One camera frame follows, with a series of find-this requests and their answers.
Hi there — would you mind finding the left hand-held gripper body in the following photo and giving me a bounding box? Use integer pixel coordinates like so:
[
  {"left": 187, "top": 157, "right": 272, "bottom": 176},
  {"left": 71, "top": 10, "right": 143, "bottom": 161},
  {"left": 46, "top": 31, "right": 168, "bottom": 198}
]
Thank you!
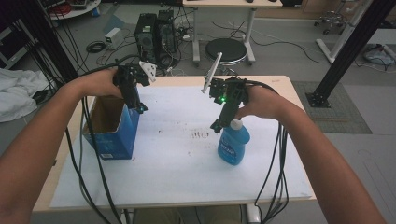
[{"left": 112, "top": 60, "right": 158, "bottom": 94}]

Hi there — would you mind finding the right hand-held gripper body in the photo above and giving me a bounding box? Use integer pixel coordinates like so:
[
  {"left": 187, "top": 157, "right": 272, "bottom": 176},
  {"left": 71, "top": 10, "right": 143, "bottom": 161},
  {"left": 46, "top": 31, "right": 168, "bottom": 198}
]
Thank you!
[{"left": 200, "top": 51, "right": 250, "bottom": 106}]

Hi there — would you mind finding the blue plastic bottle white cap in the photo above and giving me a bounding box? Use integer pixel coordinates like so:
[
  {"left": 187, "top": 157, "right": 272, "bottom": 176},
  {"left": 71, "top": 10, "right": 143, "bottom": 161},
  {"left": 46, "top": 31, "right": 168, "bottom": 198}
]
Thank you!
[{"left": 217, "top": 119, "right": 251, "bottom": 166}]

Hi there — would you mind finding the blue cardboard box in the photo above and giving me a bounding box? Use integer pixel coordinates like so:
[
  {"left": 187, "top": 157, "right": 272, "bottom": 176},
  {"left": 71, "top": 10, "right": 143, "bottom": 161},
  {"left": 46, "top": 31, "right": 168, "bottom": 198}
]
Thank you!
[{"left": 81, "top": 95, "right": 141, "bottom": 161}]

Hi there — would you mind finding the person's left hand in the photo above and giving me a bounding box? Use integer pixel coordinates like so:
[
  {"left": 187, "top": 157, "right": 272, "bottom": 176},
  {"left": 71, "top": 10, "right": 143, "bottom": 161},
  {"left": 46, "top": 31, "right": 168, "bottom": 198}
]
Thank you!
[{"left": 69, "top": 68, "right": 124, "bottom": 99}]

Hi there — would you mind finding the person's right hand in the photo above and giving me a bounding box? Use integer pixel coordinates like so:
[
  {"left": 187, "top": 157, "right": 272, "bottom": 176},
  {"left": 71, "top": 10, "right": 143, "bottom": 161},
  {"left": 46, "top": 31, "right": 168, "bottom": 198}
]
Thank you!
[{"left": 235, "top": 85, "right": 292, "bottom": 120}]

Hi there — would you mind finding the small white box device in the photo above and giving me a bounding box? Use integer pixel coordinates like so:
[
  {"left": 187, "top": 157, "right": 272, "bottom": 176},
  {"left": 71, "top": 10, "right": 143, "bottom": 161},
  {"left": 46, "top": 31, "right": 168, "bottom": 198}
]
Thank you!
[{"left": 104, "top": 27, "right": 125, "bottom": 50}]

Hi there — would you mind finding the black round stool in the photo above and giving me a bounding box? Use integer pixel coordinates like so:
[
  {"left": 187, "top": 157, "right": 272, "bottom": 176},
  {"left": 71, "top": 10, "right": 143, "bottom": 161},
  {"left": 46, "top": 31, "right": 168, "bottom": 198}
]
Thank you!
[{"left": 205, "top": 37, "right": 248, "bottom": 76}]

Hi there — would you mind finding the black computer tower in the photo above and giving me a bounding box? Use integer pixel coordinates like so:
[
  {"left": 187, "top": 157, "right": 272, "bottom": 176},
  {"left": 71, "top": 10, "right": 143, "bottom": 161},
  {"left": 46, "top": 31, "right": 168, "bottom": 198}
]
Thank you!
[
  {"left": 155, "top": 9, "right": 179, "bottom": 62},
  {"left": 134, "top": 12, "right": 158, "bottom": 63}
]

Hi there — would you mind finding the white table mat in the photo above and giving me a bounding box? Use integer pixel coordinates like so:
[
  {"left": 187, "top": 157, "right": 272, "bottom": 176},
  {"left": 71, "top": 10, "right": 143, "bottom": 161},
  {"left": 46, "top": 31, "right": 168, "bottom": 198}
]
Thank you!
[{"left": 49, "top": 84, "right": 314, "bottom": 209}]

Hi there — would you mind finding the round white table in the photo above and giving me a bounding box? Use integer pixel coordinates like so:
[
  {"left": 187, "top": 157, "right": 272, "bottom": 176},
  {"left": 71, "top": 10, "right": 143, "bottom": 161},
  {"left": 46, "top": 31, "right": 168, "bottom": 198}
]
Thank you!
[{"left": 46, "top": 0, "right": 102, "bottom": 21}]

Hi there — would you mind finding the white-legged wooden desk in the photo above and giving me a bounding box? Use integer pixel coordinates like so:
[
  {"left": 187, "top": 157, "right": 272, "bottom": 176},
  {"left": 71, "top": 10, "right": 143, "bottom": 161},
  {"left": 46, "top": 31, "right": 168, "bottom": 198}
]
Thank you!
[{"left": 181, "top": 0, "right": 284, "bottom": 67}]

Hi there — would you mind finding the white table leg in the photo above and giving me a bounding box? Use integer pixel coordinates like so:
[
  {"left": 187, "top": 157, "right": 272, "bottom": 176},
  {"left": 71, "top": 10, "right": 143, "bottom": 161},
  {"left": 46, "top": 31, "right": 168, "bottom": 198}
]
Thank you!
[{"left": 246, "top": 203, "right": 262, "bottom": 224}]

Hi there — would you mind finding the grey floor mat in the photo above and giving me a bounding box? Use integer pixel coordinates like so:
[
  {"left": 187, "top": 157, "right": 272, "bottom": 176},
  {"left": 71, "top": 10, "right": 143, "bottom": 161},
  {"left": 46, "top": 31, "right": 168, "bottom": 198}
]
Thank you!
[{"left": 291, "top": 80, "right": 374, "bottom": 134}]

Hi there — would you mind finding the white crumpled cloth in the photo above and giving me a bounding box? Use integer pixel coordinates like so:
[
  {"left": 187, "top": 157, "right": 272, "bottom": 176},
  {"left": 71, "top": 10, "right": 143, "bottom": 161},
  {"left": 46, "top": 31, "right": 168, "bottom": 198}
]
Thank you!
[{"left": 0, "top": 67, "right": 50, "bottom": 123}]

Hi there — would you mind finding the dark cabinet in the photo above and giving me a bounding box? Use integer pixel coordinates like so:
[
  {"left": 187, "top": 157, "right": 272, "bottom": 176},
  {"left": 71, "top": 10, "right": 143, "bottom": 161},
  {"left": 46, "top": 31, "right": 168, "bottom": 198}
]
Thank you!
[{"left": 0, "top": 18, "right": 39, "bottom": 70}]

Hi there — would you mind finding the office chair wheeled base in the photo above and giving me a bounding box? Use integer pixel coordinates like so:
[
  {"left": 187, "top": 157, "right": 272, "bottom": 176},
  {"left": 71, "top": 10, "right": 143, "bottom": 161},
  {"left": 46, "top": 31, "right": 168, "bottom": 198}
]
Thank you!
[{"left": 313, "top": 10, "right": 348, "bottom": 35}]

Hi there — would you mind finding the white metal stand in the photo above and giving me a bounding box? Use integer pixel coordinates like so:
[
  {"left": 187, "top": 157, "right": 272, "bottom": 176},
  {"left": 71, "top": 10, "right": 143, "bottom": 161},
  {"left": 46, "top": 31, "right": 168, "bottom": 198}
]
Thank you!
[{"left": 316, "top": 0, "right": 375, "bottom": 64}]

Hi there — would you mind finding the coiled black cable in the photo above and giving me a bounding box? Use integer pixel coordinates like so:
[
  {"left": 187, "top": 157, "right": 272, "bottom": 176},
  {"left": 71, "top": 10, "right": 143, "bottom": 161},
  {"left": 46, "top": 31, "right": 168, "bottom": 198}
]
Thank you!
[{"left": 85, "top": 40, "right": 107, "bottom": 54}]

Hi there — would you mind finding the long black floor cable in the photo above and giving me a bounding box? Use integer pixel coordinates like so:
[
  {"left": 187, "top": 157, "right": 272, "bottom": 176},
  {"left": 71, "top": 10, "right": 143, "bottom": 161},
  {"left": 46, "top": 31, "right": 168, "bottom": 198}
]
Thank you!
[{"left": 212, "top": 20, "right": 331, "bottom": 64}]

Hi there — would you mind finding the right gripper black cable bundle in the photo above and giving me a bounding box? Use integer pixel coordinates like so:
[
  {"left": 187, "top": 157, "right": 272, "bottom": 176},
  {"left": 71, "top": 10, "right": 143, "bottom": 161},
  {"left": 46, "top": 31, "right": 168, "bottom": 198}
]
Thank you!
[{"left": 244, "top": 78, "right": 290, "bottom": 224}]

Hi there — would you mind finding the gripper black cable bundle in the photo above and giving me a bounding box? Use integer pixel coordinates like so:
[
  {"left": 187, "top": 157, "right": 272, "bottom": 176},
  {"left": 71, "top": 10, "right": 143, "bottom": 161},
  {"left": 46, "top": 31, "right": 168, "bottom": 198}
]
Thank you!
[
  {"left": 244, "top": 78, "right": 290, "bottom": 224},
  {"left": 64, "top": 54, "right": 141, "bottom": 224}
]

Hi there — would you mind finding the left gripper black cable bundle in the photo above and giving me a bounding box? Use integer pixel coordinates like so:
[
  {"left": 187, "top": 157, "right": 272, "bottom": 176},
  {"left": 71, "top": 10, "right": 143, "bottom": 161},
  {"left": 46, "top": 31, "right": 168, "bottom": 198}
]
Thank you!
[{"left": 64, "top": 54, "right": 141, "bottom": 224}]

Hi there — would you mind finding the black cable-wrapped frame post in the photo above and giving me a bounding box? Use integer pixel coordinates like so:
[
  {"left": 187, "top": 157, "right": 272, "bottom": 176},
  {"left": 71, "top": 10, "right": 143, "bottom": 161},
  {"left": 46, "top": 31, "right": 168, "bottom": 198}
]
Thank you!
[{"left": 12, "top": 0, "right": 79, "bottom": 87}]

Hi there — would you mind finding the black aluminium frame post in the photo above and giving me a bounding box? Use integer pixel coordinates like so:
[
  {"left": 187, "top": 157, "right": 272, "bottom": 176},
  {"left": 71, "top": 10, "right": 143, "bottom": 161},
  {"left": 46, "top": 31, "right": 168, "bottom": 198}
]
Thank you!
[{"left": 304, "top": 0, "right": 396, "bottom": 109}]

